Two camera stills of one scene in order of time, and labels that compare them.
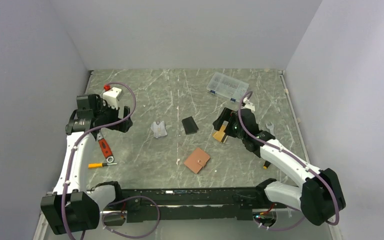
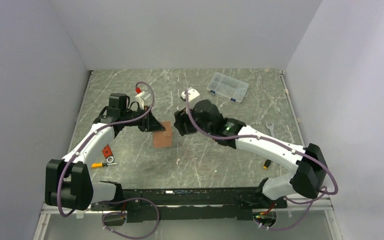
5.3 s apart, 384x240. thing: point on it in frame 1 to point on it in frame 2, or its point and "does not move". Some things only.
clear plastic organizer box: x=228 y=86 does not move
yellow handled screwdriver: x=98 y=165 does not move
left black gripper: x=123 y=126 to x=145 y=125
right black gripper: x=226 y=115 to x=181 y=118
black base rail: x=191 y=205 does not move
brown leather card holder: x=197 y=160 to x=163 y=139
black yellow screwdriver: x=266 y=164 does not move
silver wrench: x=271 y=128 does not move
